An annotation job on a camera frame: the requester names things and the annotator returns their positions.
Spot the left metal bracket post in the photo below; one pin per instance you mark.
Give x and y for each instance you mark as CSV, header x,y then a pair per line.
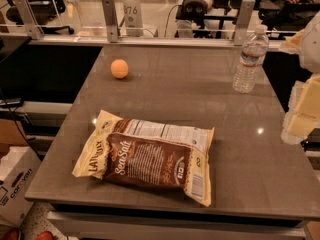
x,y
31,25

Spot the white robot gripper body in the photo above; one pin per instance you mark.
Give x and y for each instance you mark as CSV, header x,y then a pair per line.
x,y
312,46

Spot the black office chair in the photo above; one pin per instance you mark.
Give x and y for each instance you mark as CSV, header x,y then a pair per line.
x,y
44,11

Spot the clear plastic water bottle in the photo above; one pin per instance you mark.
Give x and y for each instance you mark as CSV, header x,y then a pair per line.
x,y
251,59

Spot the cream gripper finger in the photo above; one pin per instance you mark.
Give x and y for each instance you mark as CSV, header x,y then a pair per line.
x,y
304,111
291,45

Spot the right metal bracket post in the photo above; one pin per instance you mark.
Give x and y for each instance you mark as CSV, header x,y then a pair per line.
x,y
243,20

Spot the brown sea salt chip bag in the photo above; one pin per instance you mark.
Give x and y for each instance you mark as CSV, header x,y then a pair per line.
x,y
148,155

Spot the red object on floor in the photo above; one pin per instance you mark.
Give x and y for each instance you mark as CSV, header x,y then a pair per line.
x,y
45,235

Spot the middle metal bracket post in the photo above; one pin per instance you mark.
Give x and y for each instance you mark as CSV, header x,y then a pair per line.
x,y
110,17

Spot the metal bracket post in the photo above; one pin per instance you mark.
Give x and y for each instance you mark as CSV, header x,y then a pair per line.
x,y
110,17
31,25
243,20

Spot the white numbered pillar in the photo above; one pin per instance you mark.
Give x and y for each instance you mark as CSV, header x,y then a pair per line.
x,y
133,18

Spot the orange ball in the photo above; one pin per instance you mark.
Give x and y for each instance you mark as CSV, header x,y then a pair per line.
x,y
119,68

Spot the white cardboard box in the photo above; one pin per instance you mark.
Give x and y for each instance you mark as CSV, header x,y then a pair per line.
x,y
17,170

